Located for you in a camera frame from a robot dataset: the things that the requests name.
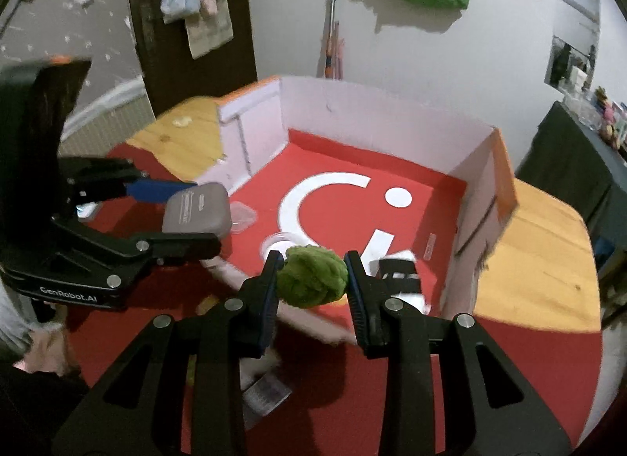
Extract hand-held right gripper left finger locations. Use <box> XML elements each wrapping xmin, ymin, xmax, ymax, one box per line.
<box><xmin>51</xmin><ymin>250</ymin><xmax>285</xmax><ymax>456</ymax></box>

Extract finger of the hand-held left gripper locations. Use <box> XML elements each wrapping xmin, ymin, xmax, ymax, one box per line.
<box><xmin>59</xmin><ymin>156</ymin><xmax>199</xmax><ymax>205</ymax></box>
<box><xmin>51</xmin><ymin>213</ymin><xmax>222</xmax><ymax>290</ymax></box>

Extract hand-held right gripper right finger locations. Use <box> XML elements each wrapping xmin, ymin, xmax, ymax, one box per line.
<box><xmin>344</xmin><ymin>250</ymin><xmax>574</xmax><ymax>456</ymax></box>

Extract grey rounded case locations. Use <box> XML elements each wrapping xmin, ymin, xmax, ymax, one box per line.
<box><xmin>161</xmin><ymin>182</ymin><xmax>232</xmax><ymax>241</ymax></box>

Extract black and white roll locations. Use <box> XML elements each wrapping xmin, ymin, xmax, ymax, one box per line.
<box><xmin>379</xmin><ymin>255</ymin><xmax>433</xmax><ymax>316</ymax></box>

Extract green plush cabbage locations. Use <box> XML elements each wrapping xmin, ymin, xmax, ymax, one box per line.
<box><xmin>277</xmin><ymin>245</ymin><xmax>350</xmax><ymax>310</ymax></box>

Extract clear round plastic lid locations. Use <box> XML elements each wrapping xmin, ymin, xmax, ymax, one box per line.
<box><xmin>259</xmin><ymin>233</ymin><xmax>299</xmax><ymax>261</ymax></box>

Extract white fluffy plush with bow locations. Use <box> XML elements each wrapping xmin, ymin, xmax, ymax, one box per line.
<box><xmin>240</xmin><ymin>355</ymin><xmax>293</xmax><ymax>430</ymax></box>

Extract orange cardboard box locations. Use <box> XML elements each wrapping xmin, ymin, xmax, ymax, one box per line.
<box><xmin>196</xmin><ymin>74</ymin><xmax>520</xmax><ymax>346</ymax></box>

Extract person's left hand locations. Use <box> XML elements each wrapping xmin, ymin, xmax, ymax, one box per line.
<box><xmin>14</xmin><ymin>321</ymin><xmax>82</xmax><ymax>378</ymax></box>

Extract dark wooden door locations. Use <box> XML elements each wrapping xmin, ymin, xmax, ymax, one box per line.
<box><xmin>126</xmin><ymin>0</ymin><xmax>258</xmax><ymax>118</ymax></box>

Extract beige cloth bag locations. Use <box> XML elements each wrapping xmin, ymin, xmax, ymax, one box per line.
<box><xmin>185</xmin><ymin>0</ymin><xmax>235</xmax><ymax>60</ymax></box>

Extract red knitted cloth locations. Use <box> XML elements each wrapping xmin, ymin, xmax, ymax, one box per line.
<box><xmin>63</xmin><ymin>142</ymin><xmax>605</xmax><ymax>456</ymax></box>

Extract orange pink sticks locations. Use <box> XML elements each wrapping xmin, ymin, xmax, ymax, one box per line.
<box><xmin>321</xmin><ymin>20</ymin><xmax>344</xmax><ymax>80</ymax></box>

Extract table with dark green cloth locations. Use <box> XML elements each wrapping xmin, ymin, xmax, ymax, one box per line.
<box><xmin>516</xmin><ymin>100</ymin><xmax>627</xmax><ymax>261</ymax></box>

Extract metal pole with red tip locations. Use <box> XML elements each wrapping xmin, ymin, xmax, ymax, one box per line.
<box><xmin>324</xmin><ymin>0</ymin><xmax>340</xmax><ymax>77</ymax></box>

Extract cluster of small table items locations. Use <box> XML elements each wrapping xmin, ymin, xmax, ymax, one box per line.
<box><xmin>563</xmin><ymin>86</ymin><xmax>627</xmax><ymax>150</ymax></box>

